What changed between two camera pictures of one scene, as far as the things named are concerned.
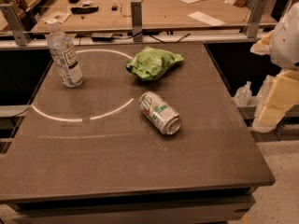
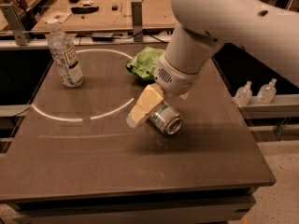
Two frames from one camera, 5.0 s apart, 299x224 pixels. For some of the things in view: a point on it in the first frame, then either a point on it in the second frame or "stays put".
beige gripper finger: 278,94 -> 151,97
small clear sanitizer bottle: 243,94 stays put
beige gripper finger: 263,46 -> 185,95
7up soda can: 159,114 stays put
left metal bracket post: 21,38 stays put
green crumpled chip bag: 150,63 stays put
